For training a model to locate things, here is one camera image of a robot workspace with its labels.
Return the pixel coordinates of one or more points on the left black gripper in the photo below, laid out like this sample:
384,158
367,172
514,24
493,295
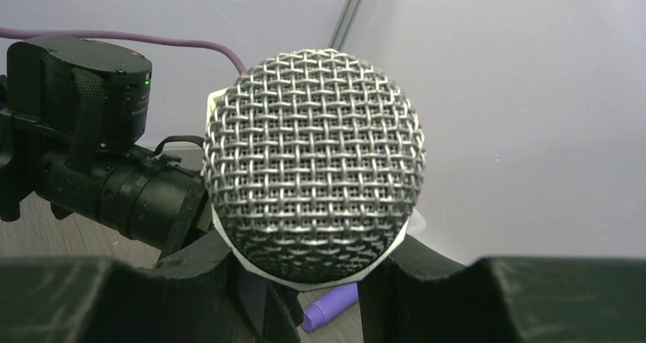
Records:
191,244

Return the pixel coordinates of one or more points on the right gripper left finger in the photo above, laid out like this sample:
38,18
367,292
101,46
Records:
198,294

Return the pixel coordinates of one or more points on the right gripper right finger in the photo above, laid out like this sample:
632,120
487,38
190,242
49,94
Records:
418,295

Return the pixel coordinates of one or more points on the silver microphone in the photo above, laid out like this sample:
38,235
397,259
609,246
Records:
319,168

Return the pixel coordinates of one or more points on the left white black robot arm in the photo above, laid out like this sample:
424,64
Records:
73,106

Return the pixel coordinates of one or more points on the purple microphone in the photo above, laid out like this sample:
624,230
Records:
329,306

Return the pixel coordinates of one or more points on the left aluminium frame post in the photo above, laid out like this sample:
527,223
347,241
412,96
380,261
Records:
344,24

